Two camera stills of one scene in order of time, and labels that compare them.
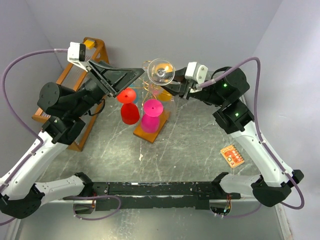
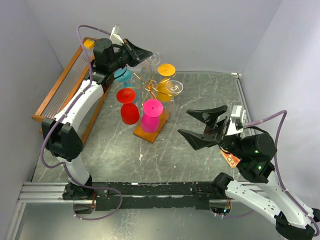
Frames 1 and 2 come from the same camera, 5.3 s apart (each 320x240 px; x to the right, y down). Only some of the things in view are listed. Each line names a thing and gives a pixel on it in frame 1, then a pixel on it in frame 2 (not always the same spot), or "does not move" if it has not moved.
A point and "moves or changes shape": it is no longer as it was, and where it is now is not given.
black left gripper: x=114 y=79 to x=137 y=54
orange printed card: x=232 y=156 does not move
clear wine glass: x=172 y=108 moves or changes shape
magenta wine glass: x=152 y=109 does not move
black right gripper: x=180 y=85 to x=209 y=117
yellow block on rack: x=89 y=44 does not move
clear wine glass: x=161 y=71 to x=147 y=72
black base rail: x=189 y=195 does not move
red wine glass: x=129 y=112 does not move
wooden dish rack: x=95 y=50 does not move
